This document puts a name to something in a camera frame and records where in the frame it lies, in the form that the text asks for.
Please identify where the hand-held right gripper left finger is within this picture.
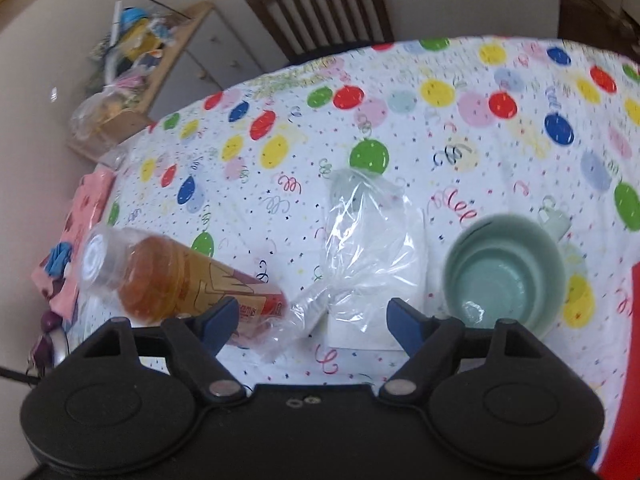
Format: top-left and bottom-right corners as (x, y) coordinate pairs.
(65, 296), (248, 405)

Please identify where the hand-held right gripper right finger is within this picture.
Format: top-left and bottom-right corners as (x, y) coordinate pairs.
(378, 297), (548, 405)

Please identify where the clear plastic bag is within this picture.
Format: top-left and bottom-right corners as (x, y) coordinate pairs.
(260, 169), (428, 361)

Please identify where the red plastic box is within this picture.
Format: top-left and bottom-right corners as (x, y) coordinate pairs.
(597, 257), (640, 480)

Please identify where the amber tea bottle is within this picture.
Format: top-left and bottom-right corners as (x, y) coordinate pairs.
(80, 227), (288, 348)

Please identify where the pale green mug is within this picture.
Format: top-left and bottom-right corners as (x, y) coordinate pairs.
(442, 197), (573, 341)

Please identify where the blue toy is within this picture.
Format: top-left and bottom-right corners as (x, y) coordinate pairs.
(42, 241), (76, 278)

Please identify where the pink printed cloth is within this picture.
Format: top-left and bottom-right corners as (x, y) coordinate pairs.
(31, 167), (118, 321)

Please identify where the purple object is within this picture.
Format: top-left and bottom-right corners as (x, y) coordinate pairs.
(32, 310), (63, 361)

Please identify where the balloon print tablecloth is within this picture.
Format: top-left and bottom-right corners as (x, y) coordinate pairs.
(60, 35), (640, 466)

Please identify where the clear bag with yellow contents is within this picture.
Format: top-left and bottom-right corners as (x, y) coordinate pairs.
(70, 87), (151, 146)

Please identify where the light wooden shelf cabinet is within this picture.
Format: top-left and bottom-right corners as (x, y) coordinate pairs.
(67, 1), (266, 163)

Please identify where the pile of clutter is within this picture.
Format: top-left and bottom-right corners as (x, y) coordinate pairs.
(90, 0), (176, 111)

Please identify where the brown wooden chair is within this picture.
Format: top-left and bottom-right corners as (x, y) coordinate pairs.
(244, 0), (396, 66)

